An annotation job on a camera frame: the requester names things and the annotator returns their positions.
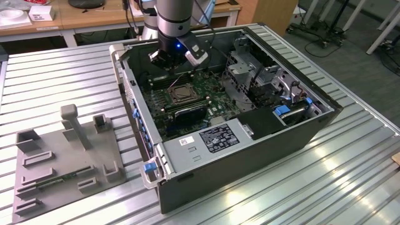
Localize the grey metal drive cage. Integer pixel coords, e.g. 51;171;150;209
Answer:
218;36;275;111

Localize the small dark wrist camera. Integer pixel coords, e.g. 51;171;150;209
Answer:
146;51;165;68

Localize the wooden block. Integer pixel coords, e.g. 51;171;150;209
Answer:
389;151;400;168

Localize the white table frame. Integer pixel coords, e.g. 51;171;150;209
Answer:
299;0;400;56

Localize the white cardboard box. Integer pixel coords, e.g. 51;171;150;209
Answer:
27;6;55;22

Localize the grey parts rack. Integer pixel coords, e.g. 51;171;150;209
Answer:
10;104;127;223

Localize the CPU socket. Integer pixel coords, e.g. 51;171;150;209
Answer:
167;83;202;102

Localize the black graphics card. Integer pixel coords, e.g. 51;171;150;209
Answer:
165;104;207;139

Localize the black round base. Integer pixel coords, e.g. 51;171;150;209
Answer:
67;0;105;8

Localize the blue plastic latch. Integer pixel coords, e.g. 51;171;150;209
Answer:
273;105;290;116

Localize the grey power supply unit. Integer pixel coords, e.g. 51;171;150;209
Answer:
157;118;255;181

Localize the black open PC case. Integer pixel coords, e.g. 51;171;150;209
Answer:
107;22;343;214

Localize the wooden cabinet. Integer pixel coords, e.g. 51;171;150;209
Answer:
238;0;298;38

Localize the wooden desk white frame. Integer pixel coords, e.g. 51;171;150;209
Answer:
57;0;242;46
0;0;77;47

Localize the black wheeled stand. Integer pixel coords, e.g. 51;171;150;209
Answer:
285;0;349;50

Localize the green RAM stick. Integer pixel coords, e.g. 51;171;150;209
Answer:
161;97;209;112
31;170;82;189

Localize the black plastic shroud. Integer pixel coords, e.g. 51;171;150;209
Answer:
235;109;290;141

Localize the metal socket cover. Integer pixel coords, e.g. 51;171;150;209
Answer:
169;84;195;101

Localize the green motherboard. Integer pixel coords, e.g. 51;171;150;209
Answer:
137;70;247;139

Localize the white plastic tray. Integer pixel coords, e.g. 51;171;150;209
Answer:
0;8;31;27

